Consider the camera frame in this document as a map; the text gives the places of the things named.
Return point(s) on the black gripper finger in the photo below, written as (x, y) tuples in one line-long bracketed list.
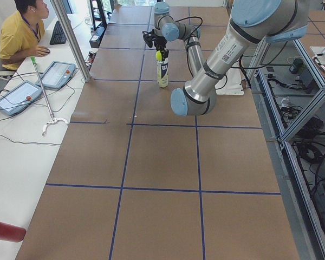
[(165, 54), (158, 55)]

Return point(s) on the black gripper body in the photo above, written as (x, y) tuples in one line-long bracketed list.
[(160, 43)]

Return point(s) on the yellow tennis ball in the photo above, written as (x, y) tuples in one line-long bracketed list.
[(161, 58)]

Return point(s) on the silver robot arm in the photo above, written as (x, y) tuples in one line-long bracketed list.
[(250, 22)]

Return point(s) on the white tennis ball can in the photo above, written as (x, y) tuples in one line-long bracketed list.
[(162, 73)]

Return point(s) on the black keyboard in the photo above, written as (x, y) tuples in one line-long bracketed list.
[(58, 36)]

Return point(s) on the far teach pendant tablet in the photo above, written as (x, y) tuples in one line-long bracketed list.
[(57, 75)]

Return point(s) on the teach pendant tablet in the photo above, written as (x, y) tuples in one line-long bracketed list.
[(57, 75), (19, 98)]

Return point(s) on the reacher grabber tool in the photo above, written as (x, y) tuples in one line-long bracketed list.
[(54, 120)]

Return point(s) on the person in yellow shirt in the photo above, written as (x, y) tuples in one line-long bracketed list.
[(21, 33)]

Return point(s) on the near teach pendant tablet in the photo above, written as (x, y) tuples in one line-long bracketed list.
[(19, 98)]

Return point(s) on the red water bottle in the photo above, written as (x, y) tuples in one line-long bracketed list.
[(11, 233)]

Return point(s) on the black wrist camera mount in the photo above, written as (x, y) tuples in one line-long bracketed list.
[(149, 38)]

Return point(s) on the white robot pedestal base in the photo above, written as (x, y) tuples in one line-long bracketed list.
[(231, 84)]

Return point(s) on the aluminium frame post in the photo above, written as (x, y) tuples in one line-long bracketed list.
[(73, 43)]

